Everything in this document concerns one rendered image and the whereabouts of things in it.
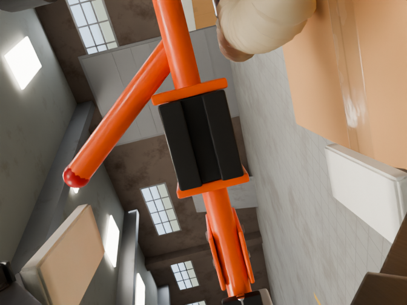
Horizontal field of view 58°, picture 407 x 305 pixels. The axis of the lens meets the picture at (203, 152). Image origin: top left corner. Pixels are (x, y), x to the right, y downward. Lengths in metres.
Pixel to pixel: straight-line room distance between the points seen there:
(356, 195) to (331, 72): 0.22
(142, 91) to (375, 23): 0.18
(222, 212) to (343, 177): 0.14
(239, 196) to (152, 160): 2.71
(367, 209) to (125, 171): 10.57
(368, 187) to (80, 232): 0.13
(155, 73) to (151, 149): 9.98
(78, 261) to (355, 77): 0.25
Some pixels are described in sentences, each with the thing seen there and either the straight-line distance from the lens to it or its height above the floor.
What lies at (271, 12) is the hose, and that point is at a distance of 0.22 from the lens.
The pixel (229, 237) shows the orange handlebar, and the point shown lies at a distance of 0.32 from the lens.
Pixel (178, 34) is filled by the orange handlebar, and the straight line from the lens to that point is 0.29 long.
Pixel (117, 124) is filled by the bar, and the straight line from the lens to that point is 0.32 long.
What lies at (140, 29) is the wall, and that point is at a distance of 9.05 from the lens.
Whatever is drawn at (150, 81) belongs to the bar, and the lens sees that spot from 0.31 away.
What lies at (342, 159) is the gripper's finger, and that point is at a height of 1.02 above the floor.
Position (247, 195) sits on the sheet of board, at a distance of 10.74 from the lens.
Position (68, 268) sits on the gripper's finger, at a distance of 0.17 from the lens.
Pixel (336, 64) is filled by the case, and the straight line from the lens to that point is 0.37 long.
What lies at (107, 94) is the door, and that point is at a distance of 9.56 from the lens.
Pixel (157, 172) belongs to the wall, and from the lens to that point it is 10.72.
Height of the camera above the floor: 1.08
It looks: 1 degrees up
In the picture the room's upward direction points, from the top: 104 degrees counter-clockwise
